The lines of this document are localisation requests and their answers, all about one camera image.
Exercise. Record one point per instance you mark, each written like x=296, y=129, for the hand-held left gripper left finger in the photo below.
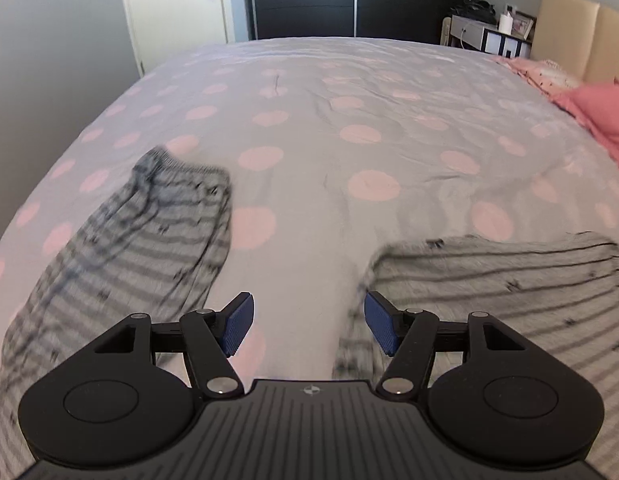
x=237, y=325

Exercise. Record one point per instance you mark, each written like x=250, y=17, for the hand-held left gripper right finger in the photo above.
x=382, y=325

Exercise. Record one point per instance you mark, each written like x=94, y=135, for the grey striped pants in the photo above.
x=139, y=240

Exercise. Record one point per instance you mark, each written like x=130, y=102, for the grey striped bow-print shirt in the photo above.
x=514, y=280

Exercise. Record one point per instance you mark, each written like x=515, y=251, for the pink patterned pillow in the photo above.
x=539, y=71

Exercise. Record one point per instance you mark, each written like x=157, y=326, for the white nightstand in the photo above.
x=479, y=37

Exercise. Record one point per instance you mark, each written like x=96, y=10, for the white door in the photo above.
x=174, y=10

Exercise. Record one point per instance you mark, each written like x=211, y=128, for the white paper roll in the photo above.
x=506, y=21

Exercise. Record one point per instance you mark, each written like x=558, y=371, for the black bag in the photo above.
x=472, y=9

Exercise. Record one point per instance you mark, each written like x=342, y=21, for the beige padded headboard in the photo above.
x=574, y=35

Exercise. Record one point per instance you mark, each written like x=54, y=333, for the small photo frame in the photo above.
x=522, y=23

